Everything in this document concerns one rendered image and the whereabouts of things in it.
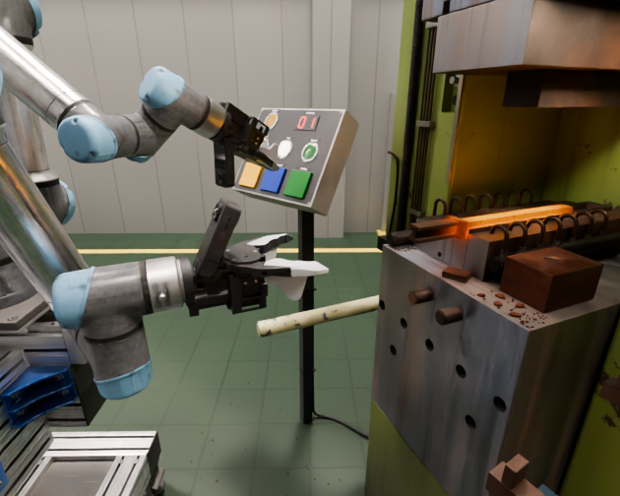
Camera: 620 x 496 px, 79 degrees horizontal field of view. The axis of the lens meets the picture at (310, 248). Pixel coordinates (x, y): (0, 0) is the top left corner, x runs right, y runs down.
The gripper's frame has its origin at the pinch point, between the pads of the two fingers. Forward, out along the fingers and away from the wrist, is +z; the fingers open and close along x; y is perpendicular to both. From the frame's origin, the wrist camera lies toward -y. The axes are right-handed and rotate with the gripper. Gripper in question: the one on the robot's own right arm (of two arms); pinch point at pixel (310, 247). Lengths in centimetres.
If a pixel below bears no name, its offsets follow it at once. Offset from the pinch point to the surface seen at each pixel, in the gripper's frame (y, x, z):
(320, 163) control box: -6.4, -40.7, 20.2
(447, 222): -1.2, 1.1, 26.9
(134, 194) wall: 61, -338, -39
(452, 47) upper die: -30.9, -7.5, 30.7
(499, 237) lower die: 0.8, 6.8, 34.0
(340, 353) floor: 100, -91, 55
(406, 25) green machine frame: -40, -41, 45
